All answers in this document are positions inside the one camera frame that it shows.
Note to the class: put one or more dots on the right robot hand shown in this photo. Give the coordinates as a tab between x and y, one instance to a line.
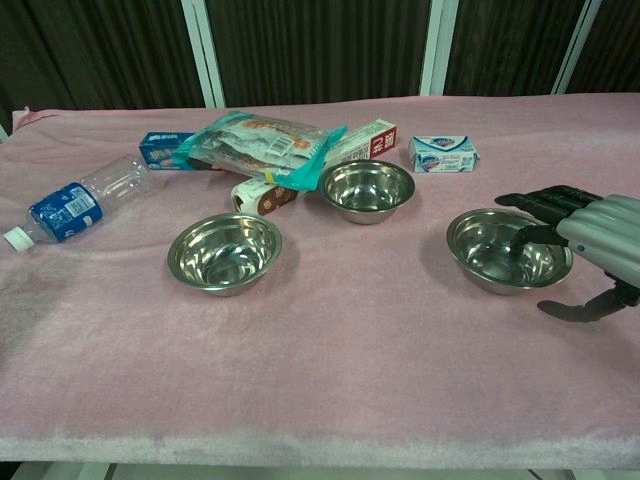
600	225

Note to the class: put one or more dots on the white frame post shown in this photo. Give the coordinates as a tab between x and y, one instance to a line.
437	45
202	50
577	45

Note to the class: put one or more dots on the stainless steel bowl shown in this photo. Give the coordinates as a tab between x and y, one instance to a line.
225	255
367	190
490	255

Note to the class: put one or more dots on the white table frame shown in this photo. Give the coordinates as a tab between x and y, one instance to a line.
320	474

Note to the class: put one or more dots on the white blue soap box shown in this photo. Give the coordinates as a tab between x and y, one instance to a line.
445	155

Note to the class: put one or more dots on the clear bottle blue label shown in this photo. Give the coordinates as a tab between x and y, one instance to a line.
65	207

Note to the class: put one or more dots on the pink fleece table cloth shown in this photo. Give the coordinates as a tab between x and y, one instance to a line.
350	350

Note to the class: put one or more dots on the blue cardboard box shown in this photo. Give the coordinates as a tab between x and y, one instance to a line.
157	150

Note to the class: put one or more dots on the brown white roll pack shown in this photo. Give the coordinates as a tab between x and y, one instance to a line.
265	197

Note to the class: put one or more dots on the teal clear snack bag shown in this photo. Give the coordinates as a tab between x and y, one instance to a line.
260	140

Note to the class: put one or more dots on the white red toothpaste box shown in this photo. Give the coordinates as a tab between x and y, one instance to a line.
380	142

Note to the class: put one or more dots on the dark brown curtain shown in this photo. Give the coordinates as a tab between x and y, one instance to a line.
320	50

